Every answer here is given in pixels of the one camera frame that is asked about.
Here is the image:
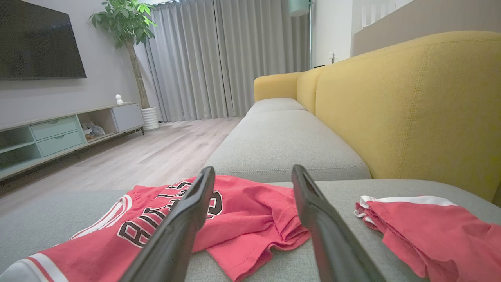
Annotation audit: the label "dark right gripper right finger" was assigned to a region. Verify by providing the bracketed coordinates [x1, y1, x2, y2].
[291, 164, 386, 282]

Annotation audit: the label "large grey sofa seat cushion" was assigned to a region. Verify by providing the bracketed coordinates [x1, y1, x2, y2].
[0, 179, 501, 282]

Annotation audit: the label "black wall television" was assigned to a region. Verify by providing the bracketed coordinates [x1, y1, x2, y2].
[0, 0, 87, 81]

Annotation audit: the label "teal floor lamp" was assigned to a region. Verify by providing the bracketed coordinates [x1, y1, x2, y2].
[288, 0, 314, 70]

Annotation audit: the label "green potted tree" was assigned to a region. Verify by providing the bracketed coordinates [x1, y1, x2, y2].
[89, 0, 158, 110]

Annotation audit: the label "grey plush toy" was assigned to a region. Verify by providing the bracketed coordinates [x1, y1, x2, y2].
[81, 121, 106, 140]

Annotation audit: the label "grey pleated curtain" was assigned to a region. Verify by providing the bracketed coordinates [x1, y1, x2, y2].
[135, 0, 312, 123]

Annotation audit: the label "white ribbed plant pot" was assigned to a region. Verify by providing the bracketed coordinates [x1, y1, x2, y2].
[141, 107, 160, 131]

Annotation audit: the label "yellow and grey sofa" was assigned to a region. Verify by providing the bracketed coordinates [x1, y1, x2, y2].
[253, 31, 501, 202]

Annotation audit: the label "small grey sofa seat cushion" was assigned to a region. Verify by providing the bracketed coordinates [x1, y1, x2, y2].
[246, 98, 307, 116]
[204, 110, 371, 183]

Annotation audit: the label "red shorts with white stripe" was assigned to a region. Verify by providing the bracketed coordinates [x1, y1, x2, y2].
[354, 195, 501, 282]

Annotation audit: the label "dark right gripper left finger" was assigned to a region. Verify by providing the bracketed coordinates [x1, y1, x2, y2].
[119, 166, 216, 282]

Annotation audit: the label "grey mint TV cabinet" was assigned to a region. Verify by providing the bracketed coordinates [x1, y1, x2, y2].
[0, 102, 145, 181]

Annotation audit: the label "red Bulls basketball jersey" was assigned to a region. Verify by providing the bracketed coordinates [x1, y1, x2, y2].
[0, 175, 311, 282]

